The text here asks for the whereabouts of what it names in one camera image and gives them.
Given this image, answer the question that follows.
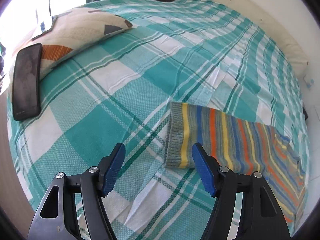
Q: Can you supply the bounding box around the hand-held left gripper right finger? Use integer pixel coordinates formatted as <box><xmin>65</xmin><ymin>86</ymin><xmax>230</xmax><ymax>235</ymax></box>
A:
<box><xmin>191</xmin><ymin>142</ymin><xmax>292</xmax><ymax>240</ymax></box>

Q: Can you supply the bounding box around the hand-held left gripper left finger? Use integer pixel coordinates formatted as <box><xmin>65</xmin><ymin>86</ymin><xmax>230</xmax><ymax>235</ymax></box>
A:
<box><xmin>27</xmin><ymin>142</ymin><xmax>126</xmax><ymax>240</ymax></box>

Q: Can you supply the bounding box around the striped knitted sweater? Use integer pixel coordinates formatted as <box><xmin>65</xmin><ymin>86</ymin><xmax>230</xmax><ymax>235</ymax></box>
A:
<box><xmin>164</xmin><ymin>102</ymin><xmax>307</xmax><ymax>224</ymax></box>

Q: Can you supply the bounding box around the teal plaid bedspread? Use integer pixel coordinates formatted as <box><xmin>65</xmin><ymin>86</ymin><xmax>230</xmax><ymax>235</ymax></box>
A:
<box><xmin>6</xmin><ymin>0</ymin><xmax>309</xmax><ymax>240</ymax></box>

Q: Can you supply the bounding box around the black smartphone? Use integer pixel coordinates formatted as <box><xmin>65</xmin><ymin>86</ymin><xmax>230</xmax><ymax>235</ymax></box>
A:
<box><xmin>12</xmin><ymin>43</ymin><xmax>43</xmax><ymax>121</ymax></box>

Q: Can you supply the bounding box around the cream patterned pillow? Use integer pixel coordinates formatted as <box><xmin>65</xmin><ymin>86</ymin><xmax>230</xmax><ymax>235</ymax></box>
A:
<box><xmin>10</xmin><ymin>7</ymin><xmax>138</xmax><ymax>80</ymax></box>

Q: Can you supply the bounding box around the cream padded headboard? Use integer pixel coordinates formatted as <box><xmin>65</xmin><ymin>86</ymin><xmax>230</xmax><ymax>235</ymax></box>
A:
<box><xmin>200</xmin><ymin>0</ymin><xmax>309</xmax><ymax>75</ymax></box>

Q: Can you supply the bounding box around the bright window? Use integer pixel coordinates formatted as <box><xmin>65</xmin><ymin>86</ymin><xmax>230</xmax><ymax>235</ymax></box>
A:
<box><xmin>0</xmin><ymin>0</ymin><xmax>88</xmax><ymax>55</ymax></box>

